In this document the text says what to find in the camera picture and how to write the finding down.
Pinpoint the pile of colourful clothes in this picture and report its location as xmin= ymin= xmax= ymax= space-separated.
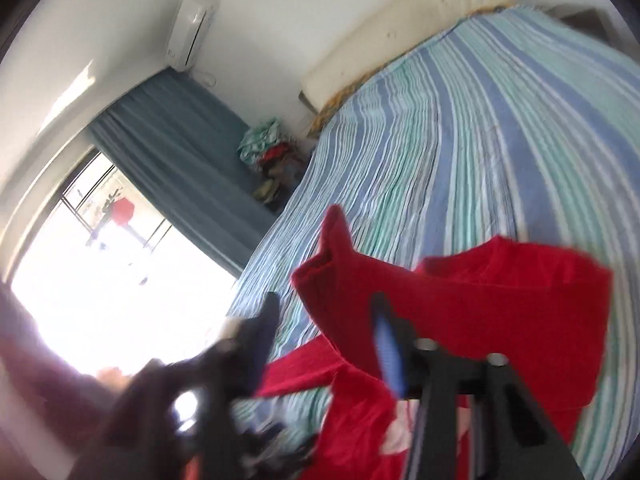
xmin=237 ymin=117 xmax=312 ymax=207

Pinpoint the blue curtain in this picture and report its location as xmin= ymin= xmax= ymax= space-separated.
xmin=89 ymin=67 xmax=282 ymax=279

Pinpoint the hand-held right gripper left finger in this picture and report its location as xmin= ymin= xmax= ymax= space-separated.
xmin=95 ymin=291 xmax=282 ymax=480

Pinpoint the cream padded headboard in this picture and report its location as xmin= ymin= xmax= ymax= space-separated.
xmin=300 ymin=0 xmax=517 ymax=112

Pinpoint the red sweater with white rabbit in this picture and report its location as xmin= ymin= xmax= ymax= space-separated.
xmin=255 ymin=205 xmax=615 ymax=480

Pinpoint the window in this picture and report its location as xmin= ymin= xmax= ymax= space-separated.
xmin=10 ymin=152 xmax=242 ymax=377

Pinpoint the person's left forearm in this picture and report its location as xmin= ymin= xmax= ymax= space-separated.
xmin=0 ymin=285 xmax=132 ymax=480

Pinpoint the striped bed sheet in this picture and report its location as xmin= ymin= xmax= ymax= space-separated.
xmin=227 ymin=5 xmax=640 ymax=472

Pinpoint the white air conditioner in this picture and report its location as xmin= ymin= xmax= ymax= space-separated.
xmin=167 ymin=0 xmax=217 ymax=71

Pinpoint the red hanging cloth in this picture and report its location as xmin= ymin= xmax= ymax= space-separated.
xmin=111 ymin=197 xmax=136 ymax=226

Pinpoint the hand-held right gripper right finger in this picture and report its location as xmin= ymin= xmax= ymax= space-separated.
xmin=369 ymin=292 xmax=587 ymax=480

